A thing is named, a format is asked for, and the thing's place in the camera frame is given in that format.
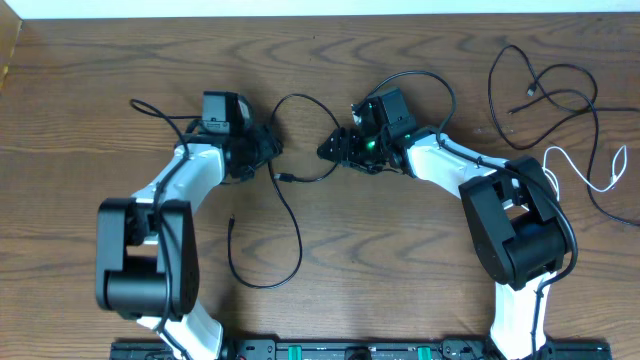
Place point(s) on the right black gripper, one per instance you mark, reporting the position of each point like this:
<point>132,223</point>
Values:
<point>345,149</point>

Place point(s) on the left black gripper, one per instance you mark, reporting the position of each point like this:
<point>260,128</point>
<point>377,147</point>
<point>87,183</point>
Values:
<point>271,147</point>

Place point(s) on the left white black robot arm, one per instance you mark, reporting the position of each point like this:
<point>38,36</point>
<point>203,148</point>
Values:
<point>146,257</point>

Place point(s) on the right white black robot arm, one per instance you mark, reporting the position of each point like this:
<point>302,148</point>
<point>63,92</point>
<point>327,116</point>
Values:
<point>517,227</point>

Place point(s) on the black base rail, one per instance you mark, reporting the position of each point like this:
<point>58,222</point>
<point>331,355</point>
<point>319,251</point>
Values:
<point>451,348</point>

